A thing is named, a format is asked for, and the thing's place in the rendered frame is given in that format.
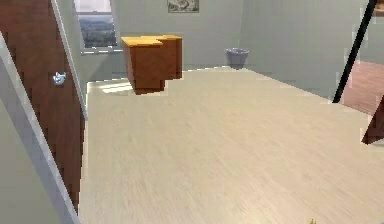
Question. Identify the dark brown furniture corner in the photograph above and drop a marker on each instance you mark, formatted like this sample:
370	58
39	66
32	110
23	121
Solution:
376	126

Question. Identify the framed wall picture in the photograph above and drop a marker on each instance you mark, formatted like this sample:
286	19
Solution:
183	5

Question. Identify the grey waste bin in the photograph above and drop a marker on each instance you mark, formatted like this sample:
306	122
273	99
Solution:
237	57

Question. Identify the window with landscape view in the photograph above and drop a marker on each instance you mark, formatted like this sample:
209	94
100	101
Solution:
96	26

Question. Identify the brown wooden cupboard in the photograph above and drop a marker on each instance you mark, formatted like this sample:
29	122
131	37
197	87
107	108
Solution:
150	63

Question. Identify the brown wooden room door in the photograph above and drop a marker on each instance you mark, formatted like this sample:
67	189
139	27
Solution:
40	66

